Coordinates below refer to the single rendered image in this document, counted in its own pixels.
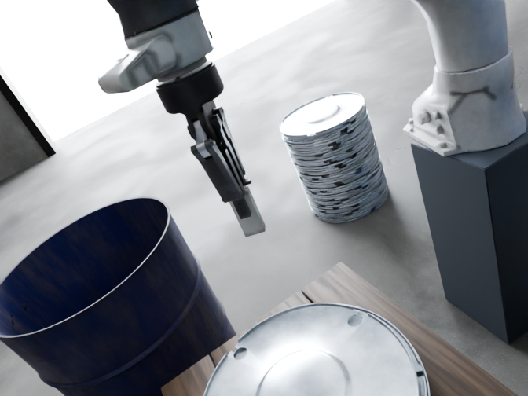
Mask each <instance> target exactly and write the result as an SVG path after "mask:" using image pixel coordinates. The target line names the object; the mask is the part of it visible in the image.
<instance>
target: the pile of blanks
mask: <svg viewBox="0 0 528 396"><path fill-rule="evenodd" d="M363 105H364V107H363V108H362V110H361V111H360V112H359V113H358V114H357V115H356V116H355V117H353V118H352V119H350V120H349V121H347V122H345V123H344V124H342V125H340V126H338V127H336V128H333V129H331V130H328V131H325V132H323V133H320V134H315V135H312V134H311V135H310V136H306V137H289V136H286V135H284V134H282V138H283V141H284V142H285V144H286V146H287V149H288V153H289V156H290V157H291V161H292V162H293V164H294V167H295V170H296V172H297V175H298V176H299V180H300V182H301V184H302V187H303V189H304V192H305V194H306V197H307V199H308V202H309V205H310V208H311V211H312V212H313V214H314V216H315V217H318V219H320V220H321V221H324V222H331V223H344V222H352V221H355V220H358V219H360V218H364V217H365V216H367V215H370V214H371V213H372V211H373V212H374V211H376V210H377V209H378V208H379V207H381V206H382V205H383V203H384V202H385V201H386V199H387V197H388V193H389V189H388V185H387V180H386V176H385V172H384V169H383V165H382V161H381V158H380V154H379V152H378V148H377V145H376V137H375V136H374V134H373V132H372V126H371V123H370V118H369V114H368V110H367V108H366V103H365V104H363Z"/></svg>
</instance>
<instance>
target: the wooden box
mask: <svg viewBox="0 0 528 396"><path fill-rule="evenodd" d="M311 303H338V304H347V305H351V306H357V307H361V308H363V309H366V310H369V311H372V312H373V313H375V314H378V315H380V316H381V317H383V318H385V319H386V320H388V321H389V322H390V323H391V324H393V325H394V326H395V327H396V328H397V329H398V330H399V331H400V332H401V333H402V334H403V335H404V336H405V337H406V339H407V340H408V341H409V342H410V343H411V344H412V346H413V348H414V349H415V351H416V352H417V353H418V355H419V357H420V360H421V361H422V363H423V366H424V369H425V372H426V374H427V379H428V383H429V386H430V391H431V396H518V395H517V394H515V393H514V392H513V391H511V390H510V389H508V388H507V387H506V386H505V385H504V384H502V383H501V382H499V381H498V380H497V379H495V378H494V377H493V376H491V375H490V374H489V373H488V372H486V371H485V370H484V369H482V368H481V367H479V366H478V365H477V364H475V363H474V362H473V361H472V360H470V359H469V358H468V357H466V356H465V355H463V354H462V353H461V352H460V351H459V350H457V349H456V348H455V347H453V346H452V345H450V344H449V343H447V342H446V341H445V340H444V339H443V338H441V337H440V336H439V335H437V334H436V333H434V332H433V331H431V330H430V329H429V328H428V327H427V326H426V325H424V324H423V323H421V322H420V321H418V320H417V319H416V318H415V317H414V316H412V315H411V314H410V313H408V312H407V311H405V310H404V309H402V308H401V307H400V306H399V305H398V304H396V303H395V302H394V301H392V300H391V299H389V298H388V297H387V296H385V295H384V294H383V293H382V292H381V291H379V290H378V289H376V288H375V287H373V286H372V285H371V284H370V283H369V282H367V281H366V280H364V279H363V278H362V277H360V276H359V275H358V274H356V273H355V272H354V271H353V270H352V269H350V268H349V267H347V266H346V265H344V264H343V263H342V262H340V263H338V264H337V265H336V266H334V267H332V268H331V269H330V270H329V271H327V272H326V273H324V274H322V275H321V276H320V277H318V278H317V279H316V280H314V281H313V282H311V283H310V284H308V285H307V286H306V287H304V288H303V289H302V293H301V292H300V291H298V292H297V293H295V294H294V295H293V296H291V297H290V298H289V299H287V300H285V301H284V302H282V303H281V304H280V305H279V306H277V307H275V308H274V309H273V310H271V311H270V312H269V313H267V314H266V315H264V316H263V317H261V318H259V319H258V323H259V322H261V321H263V320H265V319H266V318H268V317H270V316H272V315H274V314H277V313H279V312H281V311H283V310H287V309H290V308H292V307H295V306H301V305H306V304H311ZM256 325H257V324H256V322H254V323H253V324H251V325H250V326H248V327H247V328H245V329H244V330H243V331H242V332H240V333H238V334H237V335H235V336H234V337H233V338H232V339H230V340H228V341H227V342H226V343H224V344H222V345H221V346H220V347H219V348H217V349H216V350H214V351H212V352H211V356H212V358H213V360H214V362H213V361H212V359H211V357H210V356H209V355H207V356H206V357H204V358H203V359H201V360H200V361H198V362H197V363H196V364H194V365H193V366H191V367H190V368H188V369H187V370H185V371H184V372H183V373H181V374H180V375H179V376H177V377H175V378H174V379H172V380H171V381H170V382H169V383H167V384H165V385H164V386H163V387H161V391H162V394H163V396H204V392H205V390H206V388H207V385H208V382H209V380H210V378H211V376H212V374H213V372H214V370H215V369H216V367H217V365H218V363H219V362H220V361H221V359H222V358H223V357H224V355H225V354H227V355H228V354H229V352H230V351H232V352H233V353H234V352H235V351H236V347H235V346H236V345H237V344H238V343H239V342H238V341H237V340H238V339H239V338H240V337H241V336H242V335H243V334H245V333H246V332H247V331H248V330H250V329H251V328H253V327H254V326H256Z"/></svg>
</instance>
